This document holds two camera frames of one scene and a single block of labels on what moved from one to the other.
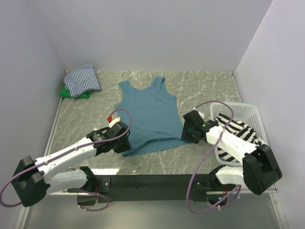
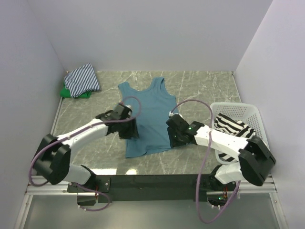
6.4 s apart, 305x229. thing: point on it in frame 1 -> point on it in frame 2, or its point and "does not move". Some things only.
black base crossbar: [155, 187] does not move
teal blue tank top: [155, 120] does not move
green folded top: [66, 93] does not move
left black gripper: [127, 146] -> [132, 131]
